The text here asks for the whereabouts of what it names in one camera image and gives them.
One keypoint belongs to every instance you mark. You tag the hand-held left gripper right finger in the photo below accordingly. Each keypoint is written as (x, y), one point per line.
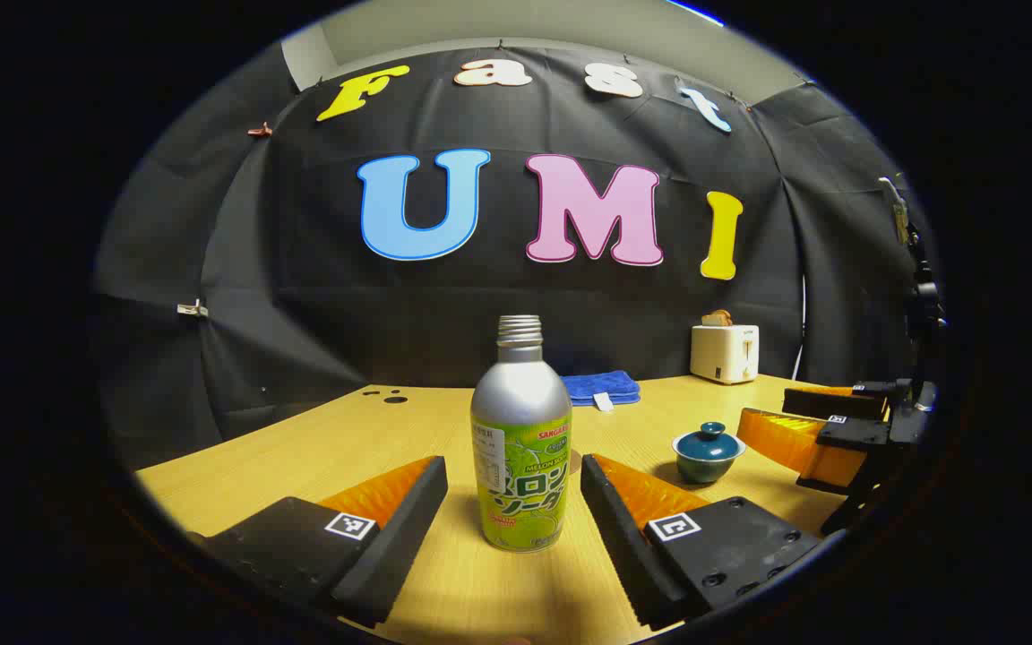
(614, 546)

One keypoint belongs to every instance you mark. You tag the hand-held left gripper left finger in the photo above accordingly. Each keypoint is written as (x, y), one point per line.
(399, 546)

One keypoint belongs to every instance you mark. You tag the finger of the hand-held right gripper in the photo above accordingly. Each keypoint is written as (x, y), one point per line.
(838, 405)
(852, 434)

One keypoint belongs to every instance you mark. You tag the round brown coaster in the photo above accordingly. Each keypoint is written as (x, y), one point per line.
(576, 462)

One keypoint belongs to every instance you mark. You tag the teal teacup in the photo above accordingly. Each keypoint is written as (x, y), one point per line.
(704, 470)

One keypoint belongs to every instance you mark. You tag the teal teacup lid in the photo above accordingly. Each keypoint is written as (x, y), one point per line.
(710, 441)

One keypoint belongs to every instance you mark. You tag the silver green water bottle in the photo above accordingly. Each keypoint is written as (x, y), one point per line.
(520, 394)

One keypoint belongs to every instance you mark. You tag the white toaster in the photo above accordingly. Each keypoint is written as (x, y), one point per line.
(722, 354)

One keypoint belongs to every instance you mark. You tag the bread slice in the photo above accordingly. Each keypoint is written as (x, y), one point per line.
(717, 318)

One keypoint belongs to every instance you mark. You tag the blue towel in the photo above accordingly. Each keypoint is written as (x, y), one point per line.
(601, 385)

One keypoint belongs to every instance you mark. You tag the black backdrop cloth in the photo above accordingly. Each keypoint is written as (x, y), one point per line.
(301, 313)

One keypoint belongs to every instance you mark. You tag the white clip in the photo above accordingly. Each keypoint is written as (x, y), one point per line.
(192, 310)

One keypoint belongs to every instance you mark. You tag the red clip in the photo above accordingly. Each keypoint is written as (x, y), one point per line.
(259, 131)

